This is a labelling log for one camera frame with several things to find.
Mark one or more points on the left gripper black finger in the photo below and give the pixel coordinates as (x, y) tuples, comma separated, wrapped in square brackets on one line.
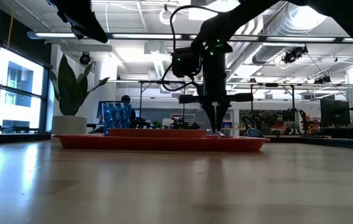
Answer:
[(95, 29)]

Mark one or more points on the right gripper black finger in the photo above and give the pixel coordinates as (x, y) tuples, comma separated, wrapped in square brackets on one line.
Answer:
[(221, 112), (211, 113)]

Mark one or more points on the orange round plate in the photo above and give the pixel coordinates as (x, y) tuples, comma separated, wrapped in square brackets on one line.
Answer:
[(157, 133)]

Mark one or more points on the blue translucent faceted cup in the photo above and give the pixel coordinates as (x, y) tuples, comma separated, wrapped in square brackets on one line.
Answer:
[(116, 118)]

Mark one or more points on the black background robot arm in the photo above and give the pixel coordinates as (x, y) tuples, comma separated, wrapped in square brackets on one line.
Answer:
[(182, 125), (140, 124), (291, 116)]

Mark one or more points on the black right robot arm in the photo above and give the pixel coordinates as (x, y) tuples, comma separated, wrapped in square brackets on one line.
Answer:
[(226, 25)]

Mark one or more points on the red plastic tray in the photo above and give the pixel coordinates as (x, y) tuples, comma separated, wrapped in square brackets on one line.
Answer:
[(151, 144)]

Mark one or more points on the small blue round object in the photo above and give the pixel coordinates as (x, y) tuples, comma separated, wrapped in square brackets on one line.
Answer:
[(252, 133)]

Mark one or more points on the long ceiling light bar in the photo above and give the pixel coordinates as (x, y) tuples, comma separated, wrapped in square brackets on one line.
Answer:
[(146, 36)]

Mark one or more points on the green leafy plant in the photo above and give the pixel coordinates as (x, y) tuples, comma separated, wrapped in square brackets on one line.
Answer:
[(70, 93)]

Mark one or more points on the person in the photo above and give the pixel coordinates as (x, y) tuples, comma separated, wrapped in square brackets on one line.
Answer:
[(125, 98)]

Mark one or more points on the black computer monitor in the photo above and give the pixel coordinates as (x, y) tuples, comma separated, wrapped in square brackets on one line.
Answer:
[(99, 109), (335, 112)]

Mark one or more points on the large glass window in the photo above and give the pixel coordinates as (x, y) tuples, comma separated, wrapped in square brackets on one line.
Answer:
[(17, 93)]

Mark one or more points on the white plant pot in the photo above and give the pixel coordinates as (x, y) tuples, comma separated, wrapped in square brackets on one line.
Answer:
[(68, 125)]

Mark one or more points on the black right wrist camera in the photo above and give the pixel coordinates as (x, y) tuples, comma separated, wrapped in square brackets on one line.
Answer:
[(185, 62)]

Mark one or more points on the black ceiling camera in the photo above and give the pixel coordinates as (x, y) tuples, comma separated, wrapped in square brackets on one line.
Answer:
[(322, 80), (85, 58)]

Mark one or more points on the black gantry frame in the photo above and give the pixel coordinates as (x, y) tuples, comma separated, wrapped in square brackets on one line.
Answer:
[(151, 81), (271, 84)]

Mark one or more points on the black hanging camera rig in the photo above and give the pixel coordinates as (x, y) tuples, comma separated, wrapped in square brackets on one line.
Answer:
[(294, 54)]

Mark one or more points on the silver ventilation duct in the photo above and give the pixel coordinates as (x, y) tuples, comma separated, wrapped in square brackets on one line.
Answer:
[(288, 25)]

